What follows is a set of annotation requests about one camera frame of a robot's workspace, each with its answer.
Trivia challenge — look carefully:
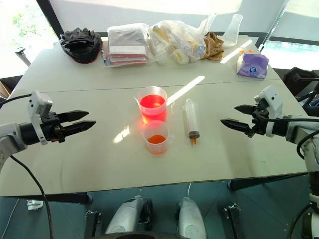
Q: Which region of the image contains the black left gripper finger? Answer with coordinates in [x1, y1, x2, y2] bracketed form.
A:
[58, 110, 90, 123]
[62, 120, 97, 135]

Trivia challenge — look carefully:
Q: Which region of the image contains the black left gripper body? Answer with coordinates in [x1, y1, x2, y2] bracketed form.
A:
[40, 112, 67, 144]

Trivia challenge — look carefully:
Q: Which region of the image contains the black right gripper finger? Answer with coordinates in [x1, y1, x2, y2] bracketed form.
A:
[234, 104, 260, 116]
[220, 119, 253, 136]

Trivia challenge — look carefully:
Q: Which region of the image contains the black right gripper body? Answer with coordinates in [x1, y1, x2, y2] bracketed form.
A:
[249, 98, 270, 138]

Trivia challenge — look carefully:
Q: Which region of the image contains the clear plastic syringe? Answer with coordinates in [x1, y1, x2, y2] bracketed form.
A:
[181, 98, 201, 148]

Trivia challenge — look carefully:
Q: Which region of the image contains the large beaker red liquid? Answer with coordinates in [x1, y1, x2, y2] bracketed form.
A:
[134, 86, 175, 124]

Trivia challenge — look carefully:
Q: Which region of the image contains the small beaker orange liquid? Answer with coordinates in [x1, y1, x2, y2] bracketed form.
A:
[140, 119, 175, 156]

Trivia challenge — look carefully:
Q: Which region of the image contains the purple tissue pack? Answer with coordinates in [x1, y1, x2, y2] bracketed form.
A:
[236, 52, 270, 80]

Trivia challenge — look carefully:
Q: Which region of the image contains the black chair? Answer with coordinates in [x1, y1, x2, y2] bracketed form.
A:
[282, 66, 319, 116]

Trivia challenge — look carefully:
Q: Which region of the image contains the cardboard box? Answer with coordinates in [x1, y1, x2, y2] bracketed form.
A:
[0, 80, 12, 100]

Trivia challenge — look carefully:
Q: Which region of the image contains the black gloves pile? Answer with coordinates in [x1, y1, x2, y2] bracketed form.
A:
[59, 27, 104, 64]

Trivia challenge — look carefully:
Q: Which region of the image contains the brown cloth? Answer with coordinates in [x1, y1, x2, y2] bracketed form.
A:
[201, 31, 225, 61]

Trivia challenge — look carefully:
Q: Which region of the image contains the clear plastic flask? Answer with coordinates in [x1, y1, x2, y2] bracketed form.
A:
[221, 13, 244, 48]

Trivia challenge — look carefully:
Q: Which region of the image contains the white floor object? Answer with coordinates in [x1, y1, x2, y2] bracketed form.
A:
[26, 200, 43, 211]

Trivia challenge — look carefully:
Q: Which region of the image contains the bagged stack of boxes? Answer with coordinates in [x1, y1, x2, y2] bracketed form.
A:
[106, 22, 151, 67]

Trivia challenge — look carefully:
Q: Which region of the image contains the clear plastic bag of items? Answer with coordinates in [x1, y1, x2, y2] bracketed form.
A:
[147, 13, 218, 66]

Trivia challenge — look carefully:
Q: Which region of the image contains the silver left robot leg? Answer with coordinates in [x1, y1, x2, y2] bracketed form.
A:
[104, 195, 153, 236]

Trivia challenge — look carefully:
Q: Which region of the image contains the silver robot leg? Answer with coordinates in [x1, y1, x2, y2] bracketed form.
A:
[104, 195, 153, 236]
[175, 197, 208, 239]

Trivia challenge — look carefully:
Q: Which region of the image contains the silver right robot leg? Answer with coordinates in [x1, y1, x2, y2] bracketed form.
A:
[175, 197, 208, 239]

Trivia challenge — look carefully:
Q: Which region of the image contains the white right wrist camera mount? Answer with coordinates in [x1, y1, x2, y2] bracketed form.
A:
[254, 85, 284, 120]

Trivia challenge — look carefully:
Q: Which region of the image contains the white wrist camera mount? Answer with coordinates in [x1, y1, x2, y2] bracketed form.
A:
[254, 85, 284, 120]
[27, 90, 54, 146]

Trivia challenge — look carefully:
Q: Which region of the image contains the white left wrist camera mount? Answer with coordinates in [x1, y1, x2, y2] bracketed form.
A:
[27, 90, 54, 146]

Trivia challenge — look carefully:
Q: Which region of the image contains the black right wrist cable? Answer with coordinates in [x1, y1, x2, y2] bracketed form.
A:
[263, 117, 319, 123]

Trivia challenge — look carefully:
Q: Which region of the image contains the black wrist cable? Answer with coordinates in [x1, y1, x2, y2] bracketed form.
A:
[263, 117, 319, 123]
[0, 93, 33, 109]

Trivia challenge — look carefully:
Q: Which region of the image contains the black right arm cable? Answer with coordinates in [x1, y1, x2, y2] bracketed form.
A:
[296, 129, 319, 160]

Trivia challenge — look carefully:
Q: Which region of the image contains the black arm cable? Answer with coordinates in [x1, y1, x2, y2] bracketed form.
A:
[296, 129, 319, 160]
[9, 155, 54, 239]

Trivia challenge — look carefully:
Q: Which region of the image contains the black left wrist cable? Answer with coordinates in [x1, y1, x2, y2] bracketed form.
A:
[0, 93, 33, 109]

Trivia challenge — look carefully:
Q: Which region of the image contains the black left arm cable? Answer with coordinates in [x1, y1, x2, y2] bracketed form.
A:
[9, 155, 54, 239]

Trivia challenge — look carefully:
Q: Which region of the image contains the black table frame beam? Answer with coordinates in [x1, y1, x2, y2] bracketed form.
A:
[0, 192, 92, 205]

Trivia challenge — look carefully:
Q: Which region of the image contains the black outdoor post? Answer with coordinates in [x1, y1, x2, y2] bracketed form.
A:
[14, 47, 31, 67]

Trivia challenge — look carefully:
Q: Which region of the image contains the black table leg bracket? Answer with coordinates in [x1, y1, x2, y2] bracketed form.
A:
[223, 203, 244, 239]
[84, 210, 103, 239]

